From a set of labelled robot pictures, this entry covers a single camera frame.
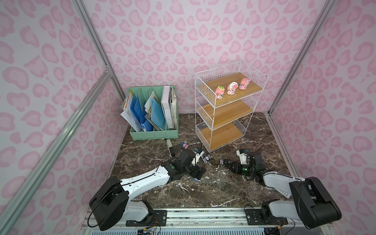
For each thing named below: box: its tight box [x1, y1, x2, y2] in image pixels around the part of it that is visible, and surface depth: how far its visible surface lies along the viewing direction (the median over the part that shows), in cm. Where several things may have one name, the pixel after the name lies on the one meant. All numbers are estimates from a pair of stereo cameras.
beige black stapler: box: [166, 139, 176, 158], surface depth 97 cm
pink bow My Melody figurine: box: [238, 77, 251, 91], surface depth 73 cm
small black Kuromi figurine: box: [223, 159, 231, 166], surface depth 92 cm
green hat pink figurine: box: [214, 85, 226, 100], surface depth 68 cm
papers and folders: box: [120, 85, 178, 132], surface depth 97 cm
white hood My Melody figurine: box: [226, 81, 239, 96], surface depth 70 cm
